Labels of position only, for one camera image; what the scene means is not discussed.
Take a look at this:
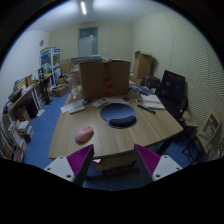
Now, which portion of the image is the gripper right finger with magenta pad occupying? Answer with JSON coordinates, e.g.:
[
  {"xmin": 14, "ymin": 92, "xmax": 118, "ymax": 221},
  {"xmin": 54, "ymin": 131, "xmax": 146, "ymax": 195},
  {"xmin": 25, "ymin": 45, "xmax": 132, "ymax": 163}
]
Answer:
[{"xmin": 134, "ymin": 144, "xmax": 182, "ymax": 181}]

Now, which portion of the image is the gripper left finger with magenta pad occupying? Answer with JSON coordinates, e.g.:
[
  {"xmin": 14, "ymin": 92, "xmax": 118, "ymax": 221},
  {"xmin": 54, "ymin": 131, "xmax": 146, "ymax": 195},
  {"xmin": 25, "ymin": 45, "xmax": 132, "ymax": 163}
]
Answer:
[{"xmin": 45, "ymin": 144, "xmax": 94, "ymax": 186}]

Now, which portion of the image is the pink computer mouse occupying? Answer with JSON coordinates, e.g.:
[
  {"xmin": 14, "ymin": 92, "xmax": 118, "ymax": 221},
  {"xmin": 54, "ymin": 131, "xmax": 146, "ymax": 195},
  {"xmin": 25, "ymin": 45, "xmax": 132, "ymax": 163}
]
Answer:
[{"xmin": 75, "ymin": 126, "xmax": 94, "ymax": 143}]

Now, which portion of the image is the blue mouse pad wrist rest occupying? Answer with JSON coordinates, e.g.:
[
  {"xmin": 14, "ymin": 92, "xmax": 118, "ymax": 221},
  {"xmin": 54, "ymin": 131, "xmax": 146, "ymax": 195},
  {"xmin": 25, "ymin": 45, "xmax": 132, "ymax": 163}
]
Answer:
[{"xmin": 100, "ymin": 103, "xmax": 137, "ymax": 128}]

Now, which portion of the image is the wooden chair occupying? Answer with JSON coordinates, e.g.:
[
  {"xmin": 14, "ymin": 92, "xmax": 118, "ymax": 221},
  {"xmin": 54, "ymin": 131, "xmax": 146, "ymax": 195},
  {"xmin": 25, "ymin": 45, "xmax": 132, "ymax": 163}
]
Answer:
[{"xmin": 181, "ymin": 107, "xmax": 224, "ymax": 163}]

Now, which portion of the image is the small white device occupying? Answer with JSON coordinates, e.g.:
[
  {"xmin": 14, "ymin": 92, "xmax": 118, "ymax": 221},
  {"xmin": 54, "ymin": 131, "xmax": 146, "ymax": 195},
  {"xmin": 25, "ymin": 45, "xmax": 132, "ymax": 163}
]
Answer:
[{"xmin": 69, "ymin": 106, "xmax": 85, "ymax": 115}]

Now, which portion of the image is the white keyboard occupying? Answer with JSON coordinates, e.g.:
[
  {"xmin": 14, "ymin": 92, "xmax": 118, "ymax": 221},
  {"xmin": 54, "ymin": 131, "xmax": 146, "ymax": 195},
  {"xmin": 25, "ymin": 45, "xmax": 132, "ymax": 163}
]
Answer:
[{"xmin": 60, "ymin": 99, "xmax": 84, "ymax": 113}]

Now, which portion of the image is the black pen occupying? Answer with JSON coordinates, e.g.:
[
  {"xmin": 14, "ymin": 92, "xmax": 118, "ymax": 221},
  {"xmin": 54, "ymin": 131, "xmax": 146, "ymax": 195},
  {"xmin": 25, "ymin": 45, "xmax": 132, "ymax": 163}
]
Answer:
[{"xmin": 138, "ymin": 104, "xmax": 156, "ymax": 114}]

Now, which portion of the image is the open white notebook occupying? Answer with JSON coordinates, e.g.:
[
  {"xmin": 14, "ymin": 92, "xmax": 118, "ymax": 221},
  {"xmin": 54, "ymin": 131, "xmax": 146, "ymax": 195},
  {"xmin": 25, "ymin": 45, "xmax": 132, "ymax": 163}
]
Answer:
[{"xmin": 141, "ymin": 95, "xmax": 164, "ymax": 109}]

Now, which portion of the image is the white remote control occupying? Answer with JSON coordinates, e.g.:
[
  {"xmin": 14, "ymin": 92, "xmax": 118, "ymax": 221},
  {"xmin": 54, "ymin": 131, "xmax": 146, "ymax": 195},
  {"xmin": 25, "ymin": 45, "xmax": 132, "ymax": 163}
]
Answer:
[{"xmin": 92, "ymin": 98, "xmax": 107, "ymax": 108}]

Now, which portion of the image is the wooden shelf with books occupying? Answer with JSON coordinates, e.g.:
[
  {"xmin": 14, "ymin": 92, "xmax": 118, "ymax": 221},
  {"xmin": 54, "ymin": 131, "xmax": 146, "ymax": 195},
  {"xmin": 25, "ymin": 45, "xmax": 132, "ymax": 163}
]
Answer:
[{"xmin": 0, "ymin": 81, "xmax": 42, "ymax": 162}]

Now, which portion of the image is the clear plastic bottle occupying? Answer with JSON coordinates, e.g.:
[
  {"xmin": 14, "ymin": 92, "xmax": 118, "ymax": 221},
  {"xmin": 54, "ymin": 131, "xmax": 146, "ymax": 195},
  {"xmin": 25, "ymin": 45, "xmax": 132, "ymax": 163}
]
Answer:
[{"xmin": 69, "ymin": 80, "xmax": 78, "ymax": 99}]

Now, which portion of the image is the cardboard box on floor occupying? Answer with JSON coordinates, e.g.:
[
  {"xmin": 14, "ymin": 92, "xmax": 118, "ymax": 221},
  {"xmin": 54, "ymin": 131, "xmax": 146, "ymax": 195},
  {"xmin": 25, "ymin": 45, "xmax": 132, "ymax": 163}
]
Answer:
[{"xmin": 52, "ymin": 84, "xmax": 69, "ymax": 97}]

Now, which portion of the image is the blue folder on desk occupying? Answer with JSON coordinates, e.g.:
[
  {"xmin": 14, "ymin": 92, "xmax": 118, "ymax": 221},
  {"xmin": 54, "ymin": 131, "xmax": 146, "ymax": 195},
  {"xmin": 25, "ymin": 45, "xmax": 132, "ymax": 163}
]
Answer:
[{"xmin": 129, "ymin": 84, "xmax": 153, "ymax": 95}]

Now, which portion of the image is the black office chair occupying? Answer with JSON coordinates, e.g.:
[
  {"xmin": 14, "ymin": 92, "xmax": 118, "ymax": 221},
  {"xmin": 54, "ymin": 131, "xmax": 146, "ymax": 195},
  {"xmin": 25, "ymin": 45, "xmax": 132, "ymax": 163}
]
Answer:
[{"xmin": 156, "ymin": 70, "xmax": 188, "ymax": 121}]

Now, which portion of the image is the large brown cardboard box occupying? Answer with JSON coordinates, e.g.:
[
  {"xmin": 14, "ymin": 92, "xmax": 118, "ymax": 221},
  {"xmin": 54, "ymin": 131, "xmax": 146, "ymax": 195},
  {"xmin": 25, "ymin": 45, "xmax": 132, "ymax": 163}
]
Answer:
[{"xmin": 79, "ymin": 60, "xmax": 130, "ymax": 99}]

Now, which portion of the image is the blue white display cabinet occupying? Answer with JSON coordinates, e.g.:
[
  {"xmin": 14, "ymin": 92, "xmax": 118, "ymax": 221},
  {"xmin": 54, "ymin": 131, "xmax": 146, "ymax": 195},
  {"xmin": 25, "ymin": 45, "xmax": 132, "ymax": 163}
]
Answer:
[{"xmin": 40, "ymin": 47, "xmax": 61, "ymax": 78}]

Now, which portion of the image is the grey door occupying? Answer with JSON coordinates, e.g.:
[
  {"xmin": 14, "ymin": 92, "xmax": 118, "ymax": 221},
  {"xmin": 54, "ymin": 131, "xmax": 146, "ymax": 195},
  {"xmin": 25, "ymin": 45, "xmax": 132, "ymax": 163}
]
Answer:
[{"xmin": 78, "ymin": 27, "xmax": 98, "ymax": 57}]

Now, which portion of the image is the ceiling light tube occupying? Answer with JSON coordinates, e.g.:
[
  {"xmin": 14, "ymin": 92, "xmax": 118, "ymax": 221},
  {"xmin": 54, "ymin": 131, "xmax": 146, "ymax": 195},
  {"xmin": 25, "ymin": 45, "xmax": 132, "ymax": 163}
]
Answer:
[{"xmin": 81, "ymin": 1, "xmax": 87, "ymax": 15}]

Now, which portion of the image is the open cardboard box by wall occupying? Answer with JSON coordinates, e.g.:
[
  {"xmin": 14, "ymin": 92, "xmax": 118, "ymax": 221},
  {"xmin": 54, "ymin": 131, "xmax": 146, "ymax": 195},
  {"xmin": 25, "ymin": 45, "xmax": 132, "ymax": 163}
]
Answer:
[{"xmin": 133, "ymin": 51, "xmax": 153, "ymax": 79}]

